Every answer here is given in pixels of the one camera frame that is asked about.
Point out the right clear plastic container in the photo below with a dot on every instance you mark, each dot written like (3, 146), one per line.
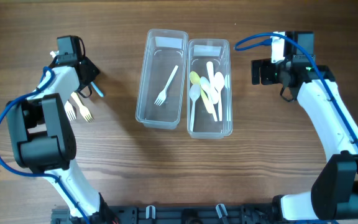
(199, 53)

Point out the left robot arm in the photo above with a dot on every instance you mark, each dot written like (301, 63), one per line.
(42, 138)

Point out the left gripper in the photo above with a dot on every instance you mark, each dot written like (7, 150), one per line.
(94, 69)

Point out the light blue plastic fork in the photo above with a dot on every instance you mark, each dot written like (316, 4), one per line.
(99, 92)

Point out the white plastic fork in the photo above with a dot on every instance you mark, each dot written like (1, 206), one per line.
(163, 94)
(69, 110)

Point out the left clear plastic container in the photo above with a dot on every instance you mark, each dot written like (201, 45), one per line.
(164, 49)

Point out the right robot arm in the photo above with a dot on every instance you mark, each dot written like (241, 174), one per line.
(334, 194)

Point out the clear plastic container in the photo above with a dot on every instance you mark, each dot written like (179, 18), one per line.
(164, 49)
(199, 53)

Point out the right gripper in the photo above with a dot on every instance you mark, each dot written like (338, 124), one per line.
(265, 65)

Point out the yellow plastic fork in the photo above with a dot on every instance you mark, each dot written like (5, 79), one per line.
(84, 111)

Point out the white plastic spoon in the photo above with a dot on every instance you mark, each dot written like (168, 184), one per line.
(210, 71)
(195, 92)

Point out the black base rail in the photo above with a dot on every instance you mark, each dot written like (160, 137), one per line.
(221, 213)

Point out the yellow plastic spoon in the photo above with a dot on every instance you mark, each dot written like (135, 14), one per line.
(195, 79)

